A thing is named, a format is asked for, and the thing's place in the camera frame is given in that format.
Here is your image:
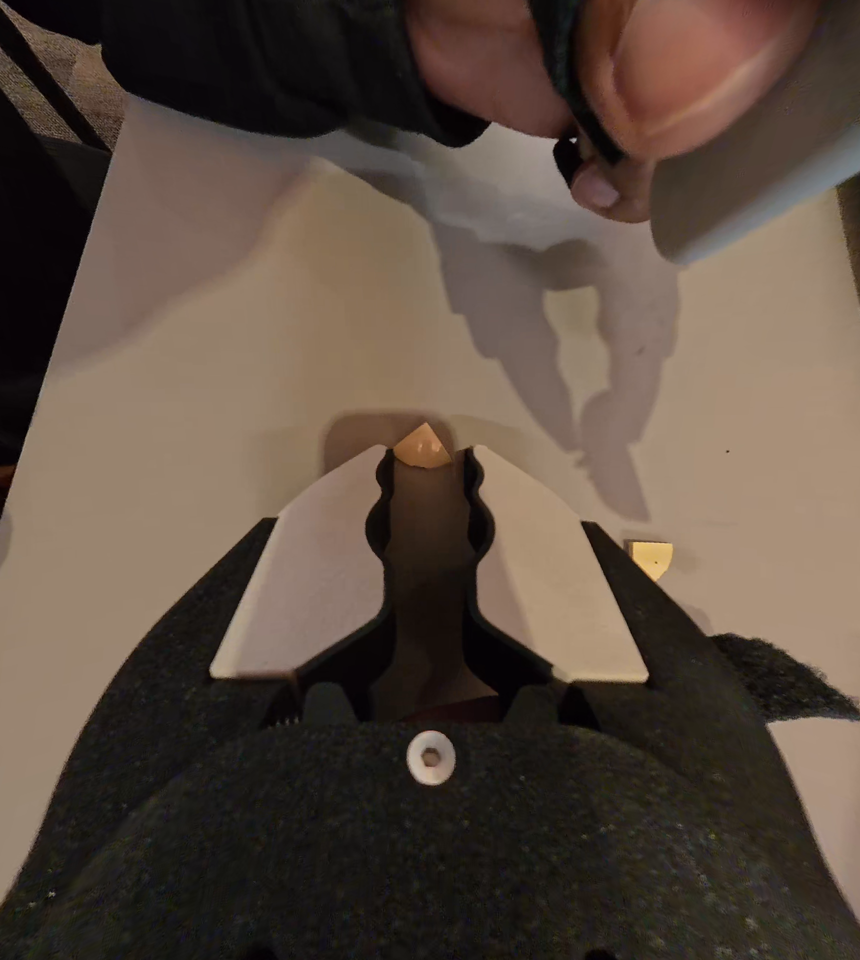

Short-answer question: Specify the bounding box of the person's left forearm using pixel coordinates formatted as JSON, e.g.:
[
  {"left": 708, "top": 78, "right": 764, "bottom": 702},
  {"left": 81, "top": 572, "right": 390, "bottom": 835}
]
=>
[{"left": 10, "top": 0, "right": 493, "bottom": 149}]

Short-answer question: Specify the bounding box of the tan curved brick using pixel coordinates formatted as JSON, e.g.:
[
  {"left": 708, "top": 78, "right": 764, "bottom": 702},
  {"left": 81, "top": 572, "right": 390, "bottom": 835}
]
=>
[{"left": 623, "top": 540, "right": 676, "bottom": 583}]

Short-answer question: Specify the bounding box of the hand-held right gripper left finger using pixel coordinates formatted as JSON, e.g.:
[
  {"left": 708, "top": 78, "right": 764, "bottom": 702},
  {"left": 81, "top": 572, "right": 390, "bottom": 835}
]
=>
[{"left": 211, "top": 444, "right": 397, "bottom": 711}]

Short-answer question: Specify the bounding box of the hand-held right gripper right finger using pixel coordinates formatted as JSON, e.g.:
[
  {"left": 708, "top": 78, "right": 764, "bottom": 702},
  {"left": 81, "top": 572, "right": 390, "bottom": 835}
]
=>
[{"left": 463, "top": 444, "right": 650, "bottom": 711}]

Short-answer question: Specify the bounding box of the grey desk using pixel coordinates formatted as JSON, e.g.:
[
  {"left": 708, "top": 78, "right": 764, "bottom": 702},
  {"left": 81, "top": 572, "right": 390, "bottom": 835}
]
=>
[{"left": 0, "top": 93, "right": 860, "bottom": 960}]

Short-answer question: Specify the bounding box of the tan wedge brick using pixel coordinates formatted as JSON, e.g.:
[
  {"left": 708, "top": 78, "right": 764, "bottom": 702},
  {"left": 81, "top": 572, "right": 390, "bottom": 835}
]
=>
[{"left": 392, "top": 421, "right": 453, "bottom": 471}]

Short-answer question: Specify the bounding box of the person's left hand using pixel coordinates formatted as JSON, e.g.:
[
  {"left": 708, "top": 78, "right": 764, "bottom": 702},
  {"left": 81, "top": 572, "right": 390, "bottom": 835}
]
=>
[{"left": 407, "top": 0, "right": 823, "bottom": 224}]

